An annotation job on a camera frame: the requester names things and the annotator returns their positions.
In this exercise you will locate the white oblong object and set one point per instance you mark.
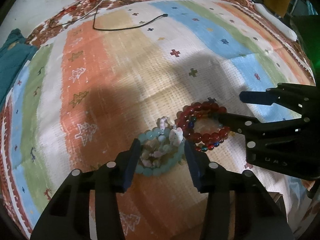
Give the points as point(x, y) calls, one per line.
point(277, 21)

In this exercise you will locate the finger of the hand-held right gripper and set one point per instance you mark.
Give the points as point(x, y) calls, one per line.
point(255, 97)
point(235, 122)

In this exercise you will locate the person's right forearm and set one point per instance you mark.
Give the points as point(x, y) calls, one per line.
point(311, 186)

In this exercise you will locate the teal cloth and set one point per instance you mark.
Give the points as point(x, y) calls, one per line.
point(12, 62)

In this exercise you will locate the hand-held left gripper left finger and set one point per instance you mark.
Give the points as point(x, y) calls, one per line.
point(131, 163)

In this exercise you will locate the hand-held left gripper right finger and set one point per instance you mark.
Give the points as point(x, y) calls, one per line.
point(191, 165)

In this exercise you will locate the striped printed blanket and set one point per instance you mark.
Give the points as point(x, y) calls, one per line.
point(100, 80)

